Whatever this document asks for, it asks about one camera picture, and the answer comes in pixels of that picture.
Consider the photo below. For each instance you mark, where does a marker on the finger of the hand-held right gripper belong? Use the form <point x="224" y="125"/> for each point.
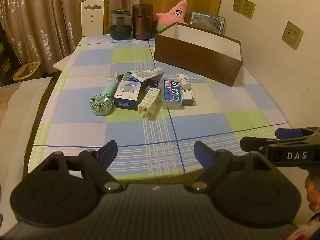
<point x="253" y="144"/>
<point x="287" y="133"/>

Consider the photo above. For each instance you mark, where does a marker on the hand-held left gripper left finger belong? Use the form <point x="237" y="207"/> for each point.
<point x="110" y="151"/>

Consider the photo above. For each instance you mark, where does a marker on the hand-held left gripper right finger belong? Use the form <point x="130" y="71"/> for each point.
<point x="202" y="152"/>

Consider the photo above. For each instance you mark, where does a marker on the mint green handheld fan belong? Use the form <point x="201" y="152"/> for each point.
<point x="100" y="103"/>

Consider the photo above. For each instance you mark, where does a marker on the small white box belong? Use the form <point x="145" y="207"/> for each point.
<point x="188" y="98"/>

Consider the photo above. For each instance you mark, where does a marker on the cream hair claw clip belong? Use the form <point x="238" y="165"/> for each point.
<point x="148" y="101"/>

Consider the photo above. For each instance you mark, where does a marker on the blue white medicine box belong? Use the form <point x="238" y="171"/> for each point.
<point x="127" y="90"/>

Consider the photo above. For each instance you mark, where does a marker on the clear box with blue label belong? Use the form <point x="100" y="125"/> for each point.
<point x="171" y="95"/>

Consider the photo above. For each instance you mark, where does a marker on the white pill bottle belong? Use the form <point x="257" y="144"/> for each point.
<point x="183" y="81"/>

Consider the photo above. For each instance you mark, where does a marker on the white squeeze tube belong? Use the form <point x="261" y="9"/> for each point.
<point x="147" y="74"/>

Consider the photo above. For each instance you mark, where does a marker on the brown cardboard box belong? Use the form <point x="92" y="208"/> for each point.
<point x="195" y="55"/>

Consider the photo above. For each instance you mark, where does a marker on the person's right hand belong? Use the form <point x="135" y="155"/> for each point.
<point x="313" y="192"/>

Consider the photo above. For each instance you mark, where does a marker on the checked tablecloth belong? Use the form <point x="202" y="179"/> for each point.
<point x="82" y="130"/>

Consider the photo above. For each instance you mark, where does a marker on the cream cushioned seat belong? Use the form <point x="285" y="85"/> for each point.
<point x="17" y="120"/>

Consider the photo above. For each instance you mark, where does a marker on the woven basket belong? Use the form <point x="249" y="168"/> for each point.
<point x="26" y="71"/>

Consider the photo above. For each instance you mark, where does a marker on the dark glass jar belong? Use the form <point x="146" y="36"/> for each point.
<point x="120" y="26"/>

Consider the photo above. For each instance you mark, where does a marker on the brown metal canister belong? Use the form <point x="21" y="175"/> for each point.
<point x="142" y="21"/>

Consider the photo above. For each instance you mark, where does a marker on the white wooden chair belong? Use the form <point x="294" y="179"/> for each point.
<point x="91" y="17"/>

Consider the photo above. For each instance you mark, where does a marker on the pink starfish plush toy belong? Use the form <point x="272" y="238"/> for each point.
<point x="172" y="15"/>

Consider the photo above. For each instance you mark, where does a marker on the beige patterned curtain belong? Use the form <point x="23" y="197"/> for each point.
<point x="37" y="17"/>

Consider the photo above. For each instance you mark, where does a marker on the beige wall socket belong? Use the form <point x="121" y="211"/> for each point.
<point x="292" y="35"/>
<point x="238" y="4"/>
<point x="248" y="8"/>

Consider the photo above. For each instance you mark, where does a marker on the glass picture frame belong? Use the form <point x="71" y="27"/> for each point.
<point x="207" y="21"/>

